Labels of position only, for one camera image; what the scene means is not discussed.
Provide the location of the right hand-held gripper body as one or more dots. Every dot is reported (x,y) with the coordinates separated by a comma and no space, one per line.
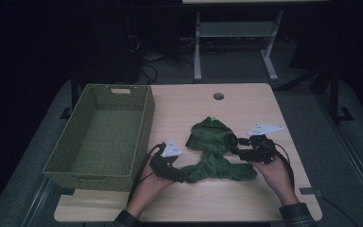
(261,151)

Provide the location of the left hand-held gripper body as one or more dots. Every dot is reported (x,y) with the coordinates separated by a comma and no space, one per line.
(171,149)

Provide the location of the green knitted garment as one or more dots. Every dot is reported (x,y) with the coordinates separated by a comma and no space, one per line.
(214,142)

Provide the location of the green woven basket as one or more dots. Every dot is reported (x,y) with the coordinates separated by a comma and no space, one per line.
(100,138)

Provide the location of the person's left hand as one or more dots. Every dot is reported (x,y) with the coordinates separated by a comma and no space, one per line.
(152,186)

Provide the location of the person's right hand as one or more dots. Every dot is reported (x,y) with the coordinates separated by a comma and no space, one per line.
(275,176)

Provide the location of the grey tape strip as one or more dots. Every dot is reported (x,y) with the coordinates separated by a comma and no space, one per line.
(308,191)

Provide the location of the black stand leg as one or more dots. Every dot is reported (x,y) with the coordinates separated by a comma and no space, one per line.
(74,94)
(334,97)

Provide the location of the grey metal stand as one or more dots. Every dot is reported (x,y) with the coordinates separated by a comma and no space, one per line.
(234,30)

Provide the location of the metal floor rail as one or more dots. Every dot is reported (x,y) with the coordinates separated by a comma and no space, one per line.
(38,201)
(353,157)

